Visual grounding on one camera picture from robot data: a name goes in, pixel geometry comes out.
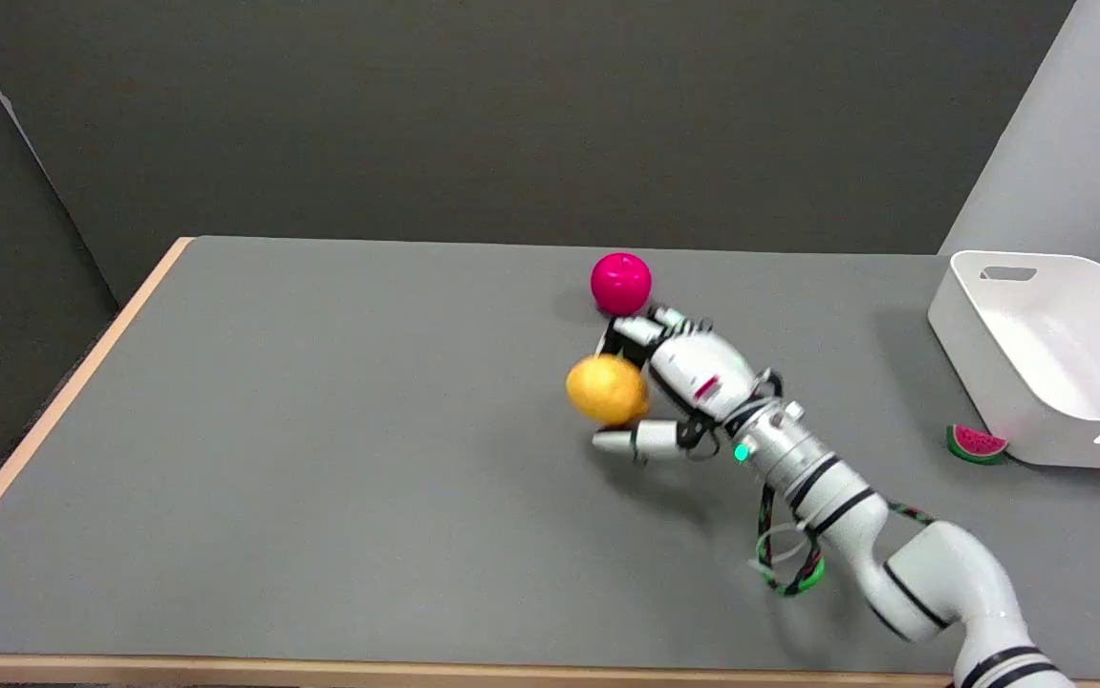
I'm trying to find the white plastic box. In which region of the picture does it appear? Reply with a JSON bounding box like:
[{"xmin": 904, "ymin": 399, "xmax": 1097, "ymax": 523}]
[{"xmin": 928, "ymin": 250, "xmax": 1100, "ymax": 471}]

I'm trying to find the yellow lemon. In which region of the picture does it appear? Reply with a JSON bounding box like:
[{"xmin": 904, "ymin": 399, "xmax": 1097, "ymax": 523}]
[{"xmin": 566, "ymin": 355, "xmax": 651, "ymax": 427}]

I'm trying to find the black red green cable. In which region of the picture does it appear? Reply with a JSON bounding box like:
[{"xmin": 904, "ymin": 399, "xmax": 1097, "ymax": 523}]
[{"xmin": 750, "ymin": 483, "xmax": 935, "ymax": 598}]

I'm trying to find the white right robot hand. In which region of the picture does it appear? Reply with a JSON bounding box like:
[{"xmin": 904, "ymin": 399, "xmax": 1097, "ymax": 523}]
[{"xmin": 592, "ymin": 306, "xmax": 784, "ymax": 465}]

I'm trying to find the magenta round fruit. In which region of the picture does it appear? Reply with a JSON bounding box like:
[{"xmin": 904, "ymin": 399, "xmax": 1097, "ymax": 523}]
[{"xmin": 591, "ymin": 252, "xmax": 653, "ymax": 316}]

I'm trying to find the watermelon slice toy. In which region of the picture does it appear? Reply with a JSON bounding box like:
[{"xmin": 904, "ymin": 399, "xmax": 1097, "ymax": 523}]
[{"xmin": 946, "ymin": 425, "xmax": 1009, "ymax": 466}]

